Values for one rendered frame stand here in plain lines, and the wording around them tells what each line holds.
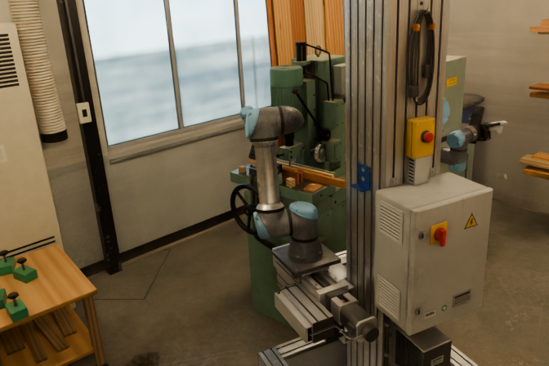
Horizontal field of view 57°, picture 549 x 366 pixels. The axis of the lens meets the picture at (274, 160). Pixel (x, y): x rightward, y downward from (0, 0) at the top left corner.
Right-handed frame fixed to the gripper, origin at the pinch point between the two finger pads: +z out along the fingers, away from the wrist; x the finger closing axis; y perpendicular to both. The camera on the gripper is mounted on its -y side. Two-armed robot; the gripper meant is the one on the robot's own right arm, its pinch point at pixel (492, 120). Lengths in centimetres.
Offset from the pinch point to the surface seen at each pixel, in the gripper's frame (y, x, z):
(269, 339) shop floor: 112, -91, -89
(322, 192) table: 27, -61, -62
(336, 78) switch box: -27, -73, -29
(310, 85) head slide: -26, -77, -46
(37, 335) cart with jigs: 83, -158, -192
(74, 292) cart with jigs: 54, -126, -176
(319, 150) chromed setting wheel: 10, -75, -47
